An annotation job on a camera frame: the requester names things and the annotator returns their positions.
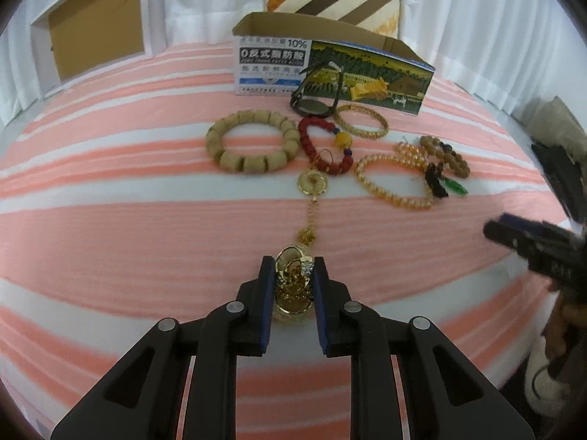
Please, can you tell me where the brown bead bracelet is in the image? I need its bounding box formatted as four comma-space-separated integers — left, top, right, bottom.
419, 134, 473, 180

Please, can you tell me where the black green charm pendant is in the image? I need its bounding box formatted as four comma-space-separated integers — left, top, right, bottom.
424, 162, 468, 199

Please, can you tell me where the red bead bracelet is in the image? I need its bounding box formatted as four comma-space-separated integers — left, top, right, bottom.
297, 116, 356, 178

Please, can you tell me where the person right hand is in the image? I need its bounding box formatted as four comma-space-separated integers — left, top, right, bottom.
543, 292, 587, 362

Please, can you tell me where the printed cardboard box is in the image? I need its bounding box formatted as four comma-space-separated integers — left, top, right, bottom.
233, 12, 435, 114

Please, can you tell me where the gold pendant keychain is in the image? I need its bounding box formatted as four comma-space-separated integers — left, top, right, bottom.
273, 158, 328, 323

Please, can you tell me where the black wristwatch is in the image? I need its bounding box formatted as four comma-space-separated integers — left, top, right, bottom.
289, 62, 344, 118

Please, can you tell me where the gold chain bangle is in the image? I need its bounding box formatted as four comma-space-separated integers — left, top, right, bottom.
332, 103, 389, 140

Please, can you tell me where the amber bead necklace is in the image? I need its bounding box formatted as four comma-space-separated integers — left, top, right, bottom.
354, 141, 437, 212

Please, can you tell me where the pink white striped blanket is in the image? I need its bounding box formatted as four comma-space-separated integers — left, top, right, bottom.
1, 44, 567, 435

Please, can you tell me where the light wooden bead bracelet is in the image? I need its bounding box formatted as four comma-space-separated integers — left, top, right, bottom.
204, 108, 302, 175

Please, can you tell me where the white open cardboard box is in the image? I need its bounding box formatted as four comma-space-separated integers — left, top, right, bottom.
29, 0, 168, 96

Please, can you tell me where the white curtain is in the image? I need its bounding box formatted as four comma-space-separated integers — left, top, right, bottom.
0, 0, 584, 125

